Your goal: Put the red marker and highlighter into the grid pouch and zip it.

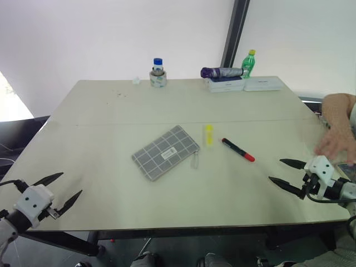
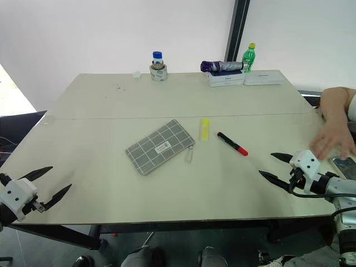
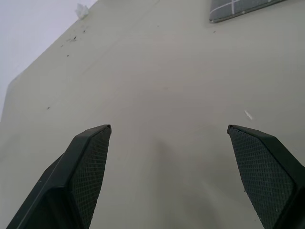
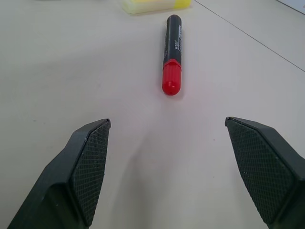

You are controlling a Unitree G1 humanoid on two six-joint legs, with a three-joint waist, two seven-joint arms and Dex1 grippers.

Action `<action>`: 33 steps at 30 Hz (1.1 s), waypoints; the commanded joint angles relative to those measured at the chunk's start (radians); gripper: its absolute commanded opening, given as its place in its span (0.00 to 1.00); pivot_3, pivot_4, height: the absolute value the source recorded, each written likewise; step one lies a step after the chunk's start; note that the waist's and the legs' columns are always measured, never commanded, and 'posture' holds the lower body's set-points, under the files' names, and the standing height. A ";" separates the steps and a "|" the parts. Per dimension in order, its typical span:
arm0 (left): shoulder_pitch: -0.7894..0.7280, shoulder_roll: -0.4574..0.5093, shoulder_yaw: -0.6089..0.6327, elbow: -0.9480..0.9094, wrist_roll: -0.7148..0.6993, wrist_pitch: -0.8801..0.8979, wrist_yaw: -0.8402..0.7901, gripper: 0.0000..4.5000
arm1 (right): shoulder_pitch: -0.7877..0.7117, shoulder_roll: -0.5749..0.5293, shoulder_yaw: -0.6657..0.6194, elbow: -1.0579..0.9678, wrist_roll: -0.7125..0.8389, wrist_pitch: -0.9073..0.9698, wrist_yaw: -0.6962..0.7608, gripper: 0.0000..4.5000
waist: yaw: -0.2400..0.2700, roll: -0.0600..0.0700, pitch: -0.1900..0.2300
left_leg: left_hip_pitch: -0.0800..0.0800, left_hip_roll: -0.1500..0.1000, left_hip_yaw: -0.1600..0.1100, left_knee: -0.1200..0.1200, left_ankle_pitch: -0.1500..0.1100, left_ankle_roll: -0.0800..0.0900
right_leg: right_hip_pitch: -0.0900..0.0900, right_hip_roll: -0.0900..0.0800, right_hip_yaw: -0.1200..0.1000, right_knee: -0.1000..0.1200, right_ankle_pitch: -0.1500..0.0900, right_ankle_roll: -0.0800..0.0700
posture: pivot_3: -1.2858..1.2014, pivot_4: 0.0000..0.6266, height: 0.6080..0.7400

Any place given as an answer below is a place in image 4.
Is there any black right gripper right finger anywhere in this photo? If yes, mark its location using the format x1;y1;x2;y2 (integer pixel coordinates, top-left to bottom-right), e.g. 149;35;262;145
224;116;305;229

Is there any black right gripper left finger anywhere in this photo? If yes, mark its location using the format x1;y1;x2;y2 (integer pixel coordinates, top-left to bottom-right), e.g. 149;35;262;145
6;118;112;229

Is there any black marker with red cap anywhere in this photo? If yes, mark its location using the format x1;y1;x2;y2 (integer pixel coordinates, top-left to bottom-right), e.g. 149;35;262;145
162;14;183;96

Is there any yellow translucent plastic box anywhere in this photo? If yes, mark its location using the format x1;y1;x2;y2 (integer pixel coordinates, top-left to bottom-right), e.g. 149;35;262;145
122;0;192;15

